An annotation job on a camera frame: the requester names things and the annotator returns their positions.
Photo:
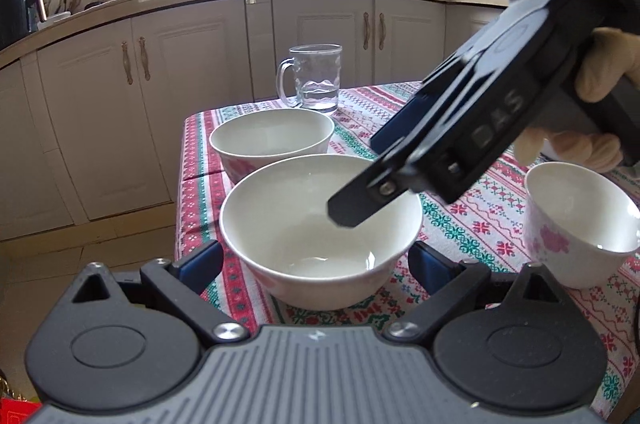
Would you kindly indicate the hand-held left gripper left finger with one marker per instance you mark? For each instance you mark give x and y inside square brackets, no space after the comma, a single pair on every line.
[202,266]

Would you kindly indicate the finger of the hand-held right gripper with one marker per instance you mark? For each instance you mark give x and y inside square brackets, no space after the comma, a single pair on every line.
[360,199]
[400,124]

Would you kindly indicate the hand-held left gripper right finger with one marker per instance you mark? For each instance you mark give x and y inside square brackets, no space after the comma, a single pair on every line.
[425,269]

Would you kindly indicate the large plain white bowl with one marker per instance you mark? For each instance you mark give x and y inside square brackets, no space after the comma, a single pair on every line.
[280,224]

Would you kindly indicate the white bowl pink flowers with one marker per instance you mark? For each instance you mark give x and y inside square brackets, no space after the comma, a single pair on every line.
[575,204]

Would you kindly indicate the person's right hand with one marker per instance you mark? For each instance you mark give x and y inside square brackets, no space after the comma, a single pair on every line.
[610,59]

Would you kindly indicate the striped patterned tablecloth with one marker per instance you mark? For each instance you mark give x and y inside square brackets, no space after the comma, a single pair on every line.
[475,224]

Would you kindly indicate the clear glass mug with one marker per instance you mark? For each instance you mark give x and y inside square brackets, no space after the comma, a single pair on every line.
[320,74]

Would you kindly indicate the white kitchen cabinets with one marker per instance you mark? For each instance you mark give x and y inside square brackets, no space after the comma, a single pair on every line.
[190,104]

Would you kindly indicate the red packet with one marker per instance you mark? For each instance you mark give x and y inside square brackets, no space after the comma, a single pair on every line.
[15,411]

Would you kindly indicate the black countertop appliance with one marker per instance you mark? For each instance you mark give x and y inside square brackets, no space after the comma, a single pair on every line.
[10,9]

